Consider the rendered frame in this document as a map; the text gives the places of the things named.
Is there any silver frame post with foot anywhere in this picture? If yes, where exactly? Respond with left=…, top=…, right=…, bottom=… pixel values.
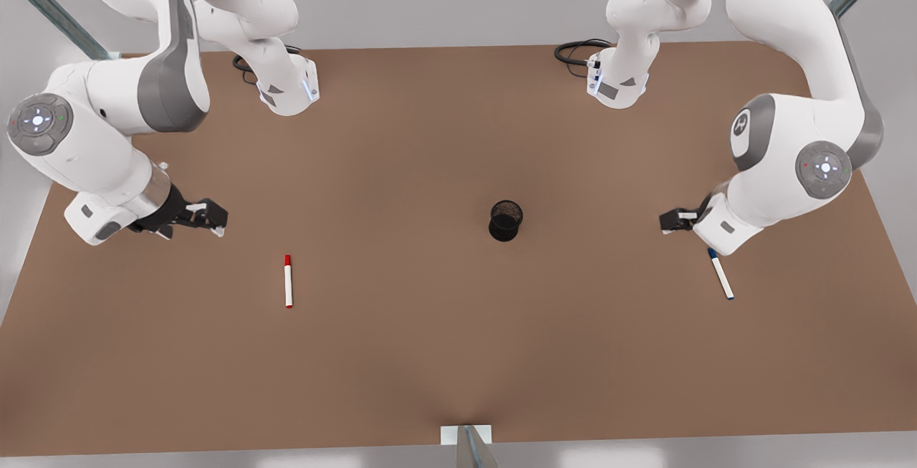
left=440, top=424, right=500, bottom=468

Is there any blue capped white marker pen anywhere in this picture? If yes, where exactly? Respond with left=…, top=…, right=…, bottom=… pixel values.
left=707, top=247, right=736, bottom=301

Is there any black mesh pen cup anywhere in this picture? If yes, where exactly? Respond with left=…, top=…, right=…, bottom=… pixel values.
left=489, top=200, right=524, bottom=243

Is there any black cable loop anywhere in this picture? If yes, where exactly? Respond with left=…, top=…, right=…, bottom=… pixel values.
left=554, top=39, right=615, bottom=80
left=232, top=45, right=304, bottom=86

